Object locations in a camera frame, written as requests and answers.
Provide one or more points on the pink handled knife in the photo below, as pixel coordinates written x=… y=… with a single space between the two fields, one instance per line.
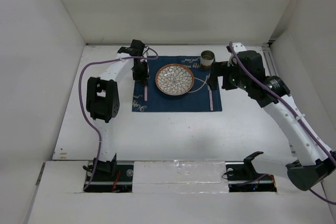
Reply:
x=211 y=100

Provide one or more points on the pink handled fork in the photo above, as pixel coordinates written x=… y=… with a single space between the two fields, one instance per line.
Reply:
x=145 y=92

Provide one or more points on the aluminium rail on right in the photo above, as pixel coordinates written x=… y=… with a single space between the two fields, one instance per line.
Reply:
x=270 y=64

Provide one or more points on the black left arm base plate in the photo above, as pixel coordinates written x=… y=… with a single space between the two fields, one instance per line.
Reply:
x=109 y=177

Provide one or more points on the floral patterned ceramic bowl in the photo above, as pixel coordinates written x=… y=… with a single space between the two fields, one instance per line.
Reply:
x=174 y=79

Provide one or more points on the dark blue cloth placemat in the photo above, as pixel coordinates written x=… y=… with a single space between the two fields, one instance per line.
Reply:
x=197 y=100

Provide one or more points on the white cup with cork base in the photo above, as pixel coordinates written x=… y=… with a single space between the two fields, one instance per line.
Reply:
x=206 y=59

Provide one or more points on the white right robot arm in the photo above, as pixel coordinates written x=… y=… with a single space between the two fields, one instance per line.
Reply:
x=311 y=160

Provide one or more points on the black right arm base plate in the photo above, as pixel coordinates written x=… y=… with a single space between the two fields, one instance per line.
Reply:
x=243 y=178

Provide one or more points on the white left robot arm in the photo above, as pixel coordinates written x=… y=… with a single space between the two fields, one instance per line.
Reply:
x=102 y=97

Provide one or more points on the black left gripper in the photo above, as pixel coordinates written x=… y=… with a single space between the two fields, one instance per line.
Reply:
x=144 y=76

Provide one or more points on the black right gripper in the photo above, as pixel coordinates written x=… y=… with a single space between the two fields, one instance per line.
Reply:
x=221 y=68

